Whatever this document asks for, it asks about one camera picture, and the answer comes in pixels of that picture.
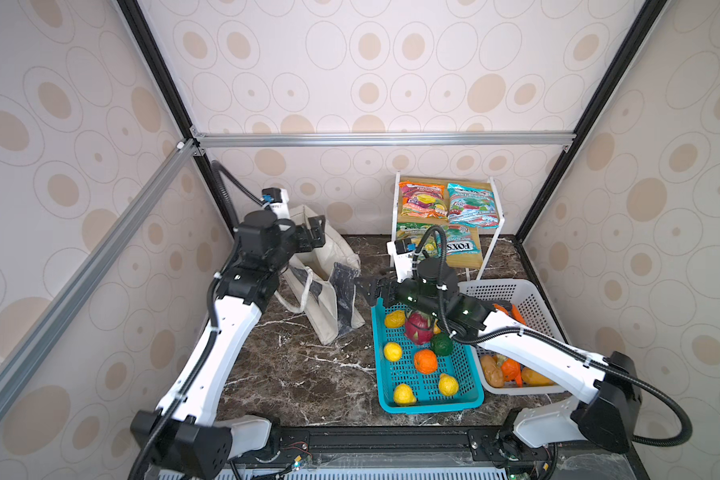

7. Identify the silver aluminium crossbar back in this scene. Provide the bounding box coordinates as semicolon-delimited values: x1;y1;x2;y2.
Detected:
196;131;576;149

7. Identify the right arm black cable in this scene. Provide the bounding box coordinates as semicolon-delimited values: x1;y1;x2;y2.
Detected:
415;224;694;448

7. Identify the silver aluminium crossbar left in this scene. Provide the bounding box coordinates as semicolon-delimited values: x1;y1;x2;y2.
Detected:
0;138;198;422

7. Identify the orange carrot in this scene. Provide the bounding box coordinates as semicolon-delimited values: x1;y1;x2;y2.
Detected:
500;358;523;387

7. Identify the black corner frame post left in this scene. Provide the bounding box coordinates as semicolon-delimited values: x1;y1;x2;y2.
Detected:
115;0;237;233

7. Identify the black corner frame post right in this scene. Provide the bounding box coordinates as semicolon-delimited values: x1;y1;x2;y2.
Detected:
515;0;669;246

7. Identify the teal plastic basket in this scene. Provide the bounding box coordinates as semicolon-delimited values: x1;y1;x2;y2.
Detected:
370;298;486;415

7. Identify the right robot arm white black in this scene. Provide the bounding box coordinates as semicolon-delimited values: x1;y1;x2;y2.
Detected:
354;260;641;453

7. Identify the orange fruit candy bag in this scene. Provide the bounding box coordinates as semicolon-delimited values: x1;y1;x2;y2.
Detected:
399;181;448;219

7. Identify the yellow lemon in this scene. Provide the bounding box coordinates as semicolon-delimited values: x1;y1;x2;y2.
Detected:
393;384;417;406
383;342;403;363
384;310;407;329
438;373;460;398

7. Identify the black corner frame post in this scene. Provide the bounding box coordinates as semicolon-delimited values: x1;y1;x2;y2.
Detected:
115;0;237;233
515;0;669;246

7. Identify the white wire wooden shelf rack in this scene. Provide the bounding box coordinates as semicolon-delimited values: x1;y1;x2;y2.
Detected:
392;174;505;279

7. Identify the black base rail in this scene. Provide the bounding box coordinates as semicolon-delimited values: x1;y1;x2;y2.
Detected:
137;424;649;480

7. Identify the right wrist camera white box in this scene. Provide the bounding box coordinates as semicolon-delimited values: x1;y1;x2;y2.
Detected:
387;238;417;283

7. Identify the green avocado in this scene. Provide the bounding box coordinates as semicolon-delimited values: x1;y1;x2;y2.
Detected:
429;333;454;357

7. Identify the teal Fox's candy bag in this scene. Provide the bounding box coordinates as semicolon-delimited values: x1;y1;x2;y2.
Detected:
445;225;480;256

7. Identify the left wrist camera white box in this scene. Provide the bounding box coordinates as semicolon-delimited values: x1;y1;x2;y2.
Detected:
262;187;291;219

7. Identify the silver aluminium crossbar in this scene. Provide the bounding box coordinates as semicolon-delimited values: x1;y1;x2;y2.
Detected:
0;138;198;422
196;131;576;149

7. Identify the yellow lemon bottom right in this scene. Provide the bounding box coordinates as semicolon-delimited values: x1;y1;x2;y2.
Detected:
438;373;460;398

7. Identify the teal mint candy bag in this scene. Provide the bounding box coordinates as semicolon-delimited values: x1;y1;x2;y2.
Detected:
447;183;499;229

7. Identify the cream canvas grocery bag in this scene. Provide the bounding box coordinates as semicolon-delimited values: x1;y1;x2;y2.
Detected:
275;224;365;345

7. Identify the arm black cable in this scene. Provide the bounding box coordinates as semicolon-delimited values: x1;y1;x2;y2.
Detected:
211;160;266;229
415;224;694;448

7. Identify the white plastic basket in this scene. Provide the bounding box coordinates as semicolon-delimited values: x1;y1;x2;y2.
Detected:
459;279;567;396

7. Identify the yellow lemon bottom left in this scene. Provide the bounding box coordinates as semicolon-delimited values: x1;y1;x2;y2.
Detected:
393;384;417;406

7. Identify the pink dragon fruit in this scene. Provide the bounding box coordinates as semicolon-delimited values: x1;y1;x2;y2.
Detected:
404;311;434;345

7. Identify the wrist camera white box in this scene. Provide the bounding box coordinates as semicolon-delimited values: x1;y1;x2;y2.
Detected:
387;238;417;283
262;187;291;219

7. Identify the green lemon candy bag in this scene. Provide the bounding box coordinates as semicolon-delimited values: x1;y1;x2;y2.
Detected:
396;222;440;256

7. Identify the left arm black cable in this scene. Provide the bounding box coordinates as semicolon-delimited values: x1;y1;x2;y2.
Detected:
211;160;266;229

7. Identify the brown potato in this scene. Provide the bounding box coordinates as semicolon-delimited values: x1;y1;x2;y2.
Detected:
480;355;505;388

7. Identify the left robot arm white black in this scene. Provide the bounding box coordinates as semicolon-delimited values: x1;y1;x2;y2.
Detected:
129;209;326;479

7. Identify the yellow lemon upper left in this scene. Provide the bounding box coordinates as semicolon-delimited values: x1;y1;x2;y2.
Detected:
384;310;407;329

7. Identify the yellow lemon middle left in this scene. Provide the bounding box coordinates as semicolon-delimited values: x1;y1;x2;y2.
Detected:
383;342;403;363

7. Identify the orange tangerine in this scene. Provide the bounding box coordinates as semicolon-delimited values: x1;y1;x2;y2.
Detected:
413;349;438;375

